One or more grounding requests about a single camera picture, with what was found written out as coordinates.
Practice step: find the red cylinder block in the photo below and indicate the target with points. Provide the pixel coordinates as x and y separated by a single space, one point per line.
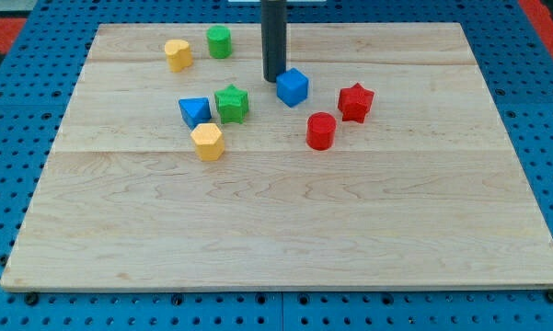
320 133

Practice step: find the red star block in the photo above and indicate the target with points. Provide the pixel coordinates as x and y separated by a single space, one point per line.
355 103

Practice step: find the green cylinder block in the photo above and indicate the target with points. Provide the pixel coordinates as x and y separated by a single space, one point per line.
219 41

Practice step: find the yellow hexagon block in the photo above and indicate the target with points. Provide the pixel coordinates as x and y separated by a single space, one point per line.
209 143

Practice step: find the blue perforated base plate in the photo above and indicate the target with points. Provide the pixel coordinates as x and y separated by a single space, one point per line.
38 76

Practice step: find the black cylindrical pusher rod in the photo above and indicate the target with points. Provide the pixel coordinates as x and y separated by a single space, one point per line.
273 18

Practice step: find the green star block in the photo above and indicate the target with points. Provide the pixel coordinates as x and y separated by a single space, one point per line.
231 104

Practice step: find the blue cube block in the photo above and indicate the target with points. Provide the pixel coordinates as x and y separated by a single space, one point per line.
292 87

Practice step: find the wooden board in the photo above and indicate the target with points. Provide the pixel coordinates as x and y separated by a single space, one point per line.
426 195

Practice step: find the blue triangle block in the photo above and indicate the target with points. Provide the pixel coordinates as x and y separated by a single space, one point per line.
195 111

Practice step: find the yellow heart block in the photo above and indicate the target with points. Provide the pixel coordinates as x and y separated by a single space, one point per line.
178 54

